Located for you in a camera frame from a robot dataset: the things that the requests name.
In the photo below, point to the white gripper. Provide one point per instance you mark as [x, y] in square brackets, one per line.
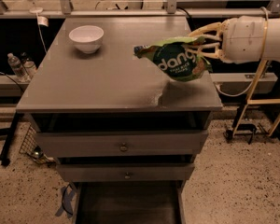
[244, 39]

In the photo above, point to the green rice chip bag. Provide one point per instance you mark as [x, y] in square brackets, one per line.
[174, 58]

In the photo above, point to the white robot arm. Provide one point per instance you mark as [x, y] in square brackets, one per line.
[271, 46]

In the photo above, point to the grey drawer cabinet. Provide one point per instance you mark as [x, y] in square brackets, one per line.
[113, 91]

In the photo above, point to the top grey drawer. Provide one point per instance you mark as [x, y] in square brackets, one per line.
[115, 144]

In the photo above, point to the grey drawer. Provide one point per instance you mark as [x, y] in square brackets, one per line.
[115, 144]
[122, 172]

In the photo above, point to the middle grey drawer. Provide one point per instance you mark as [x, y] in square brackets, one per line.
[122, 172]

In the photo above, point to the bottom open drawer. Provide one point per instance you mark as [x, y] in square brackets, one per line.
[135, 202]

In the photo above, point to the white ceramic bowl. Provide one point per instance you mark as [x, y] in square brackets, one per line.
[87, 38]

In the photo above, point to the clear water bottle right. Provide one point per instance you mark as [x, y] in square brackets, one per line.
[28, 64]

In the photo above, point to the clear water bottle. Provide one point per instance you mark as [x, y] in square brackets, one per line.
[28, 64]
[15, 64]

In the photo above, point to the clear water bottle left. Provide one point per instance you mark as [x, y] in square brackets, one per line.
[15, 64]

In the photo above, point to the black metal leg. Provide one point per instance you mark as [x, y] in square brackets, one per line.
[5, 161]

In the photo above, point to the wire mesh basket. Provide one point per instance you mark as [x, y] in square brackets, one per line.
[32, 150]

